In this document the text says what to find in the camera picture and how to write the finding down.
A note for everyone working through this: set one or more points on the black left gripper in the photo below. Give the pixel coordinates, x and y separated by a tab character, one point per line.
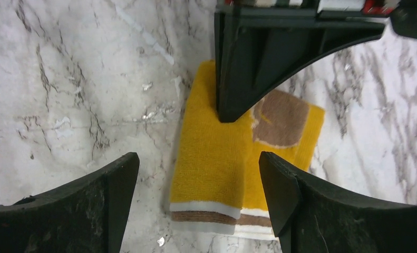
261	44

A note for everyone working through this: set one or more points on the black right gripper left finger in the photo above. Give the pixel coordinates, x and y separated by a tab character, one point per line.
88	214

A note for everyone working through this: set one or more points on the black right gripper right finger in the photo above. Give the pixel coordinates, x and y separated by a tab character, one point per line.
309	214

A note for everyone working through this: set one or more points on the yellow brown bear towel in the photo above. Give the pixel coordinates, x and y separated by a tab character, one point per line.
216	185

